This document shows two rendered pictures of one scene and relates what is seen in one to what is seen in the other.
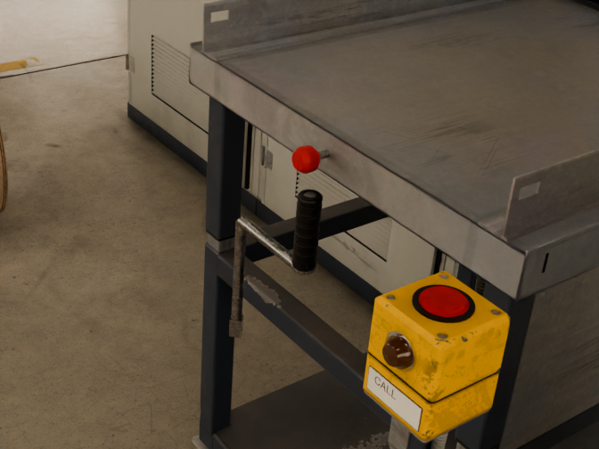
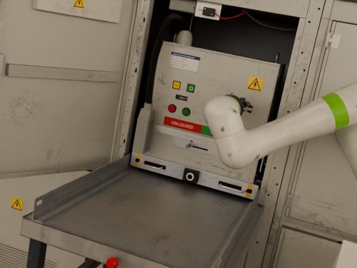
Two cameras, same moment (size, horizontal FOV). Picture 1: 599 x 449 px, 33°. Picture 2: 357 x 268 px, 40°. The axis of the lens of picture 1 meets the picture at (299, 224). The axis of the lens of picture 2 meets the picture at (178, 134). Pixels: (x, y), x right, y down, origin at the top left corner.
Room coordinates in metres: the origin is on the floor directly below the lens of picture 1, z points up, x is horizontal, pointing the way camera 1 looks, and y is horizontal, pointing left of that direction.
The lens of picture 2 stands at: (0.01, 0.59, 1.46)
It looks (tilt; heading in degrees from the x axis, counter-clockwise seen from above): 12 degrees down; 325
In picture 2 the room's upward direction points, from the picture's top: 11 degrees clockwise
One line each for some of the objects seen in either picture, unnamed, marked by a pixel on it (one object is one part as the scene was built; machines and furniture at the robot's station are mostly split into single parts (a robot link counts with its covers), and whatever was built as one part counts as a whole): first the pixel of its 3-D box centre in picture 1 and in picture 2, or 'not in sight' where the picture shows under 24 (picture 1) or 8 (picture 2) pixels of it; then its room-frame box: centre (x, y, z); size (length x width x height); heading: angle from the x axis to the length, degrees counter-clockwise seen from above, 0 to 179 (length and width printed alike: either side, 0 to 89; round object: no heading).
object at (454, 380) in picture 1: (434, 353); not in sight; (0.66, -0.12, 0.85); 0.08 x 0.08 x 0.10; 39
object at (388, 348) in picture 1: (394, 354); not in sight; (0.64, -0.08, 0.87); 0.03 x 0.01 x 0.03; 39
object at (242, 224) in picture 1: (270, 271); not in sight; (1.12, 0.03, 0.62); 0.17 x 0.03 x 0.30; 39
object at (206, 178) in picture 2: not in sight; (193, 173); (1.53, -0.57, 0.89); 0.54 x 0.05 x 0.06; 39
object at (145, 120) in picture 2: not in sight; (144, 130); (1.64, -0.37, 1.04); 0.08 x 0.05 x 0.17; 129
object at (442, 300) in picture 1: (443, 306); not in sight; (0.67, -0.12, 0.90); 0.04 x 0.04 x 0.02
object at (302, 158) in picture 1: (312, 157); (113, 261); (1.06, -0.01, 0.82); 0.04 x 0.03 x 0.03; 129
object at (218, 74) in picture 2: not in sight; (204, 114); (1.52, -0.56, 1.15); 0.48 x 0.01 x 0.48; 39
